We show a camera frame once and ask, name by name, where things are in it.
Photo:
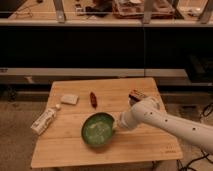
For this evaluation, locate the white lotion bottle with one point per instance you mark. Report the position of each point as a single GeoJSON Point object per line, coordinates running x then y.
{"type": "Point", "coordinates": [45, 119]}

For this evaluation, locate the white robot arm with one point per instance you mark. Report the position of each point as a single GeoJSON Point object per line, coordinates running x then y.
{"type": "Point", "coordinates": [148, 111]}

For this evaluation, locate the brown chocolate box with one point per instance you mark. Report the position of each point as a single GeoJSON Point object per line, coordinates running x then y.
{"type": "Point", "coordinates": [136, 95]}

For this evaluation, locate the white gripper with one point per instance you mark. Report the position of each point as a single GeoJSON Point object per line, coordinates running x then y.
{"type": "Point", "coordinates": [117, 126]}

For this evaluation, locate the green ceramic bowl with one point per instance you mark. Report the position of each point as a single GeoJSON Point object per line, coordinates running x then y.
{"type": "Point", "coordinates": [97, 130]}

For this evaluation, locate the brown sausage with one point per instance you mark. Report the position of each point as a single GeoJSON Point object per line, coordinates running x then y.
{"type": "Point", "coordinates": [93, 100]}

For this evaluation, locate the wooden table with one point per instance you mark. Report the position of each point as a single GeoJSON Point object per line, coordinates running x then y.
{"type": "Point", "coordinates": [61, 144]}

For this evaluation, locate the clear plastic container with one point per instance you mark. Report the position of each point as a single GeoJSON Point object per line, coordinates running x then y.
{"type": "Point", "coordinates": [135, 8]}

